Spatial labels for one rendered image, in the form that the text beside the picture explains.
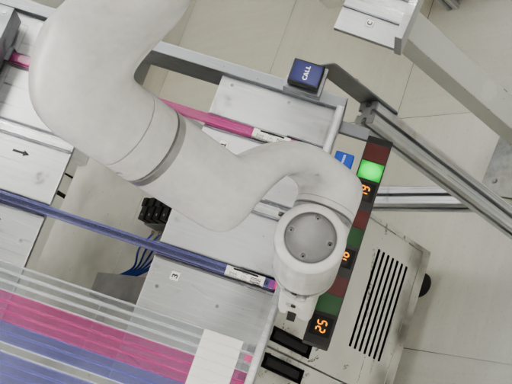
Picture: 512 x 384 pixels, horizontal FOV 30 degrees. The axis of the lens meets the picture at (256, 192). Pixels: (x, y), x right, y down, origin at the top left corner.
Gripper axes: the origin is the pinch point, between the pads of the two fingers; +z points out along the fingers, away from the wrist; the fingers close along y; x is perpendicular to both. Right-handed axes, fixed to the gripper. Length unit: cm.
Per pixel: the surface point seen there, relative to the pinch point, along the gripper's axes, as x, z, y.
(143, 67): 87, 191, 101
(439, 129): -18, 84, 67
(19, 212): 44.5, 2.5, -1.5
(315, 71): 8.2, -2.1, 33.2
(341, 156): 0.4, 1.2, 22.3
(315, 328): -3.6, 3.4, -3.8
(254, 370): 2.8, 0.3, -13.0
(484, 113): -23, 46, 57
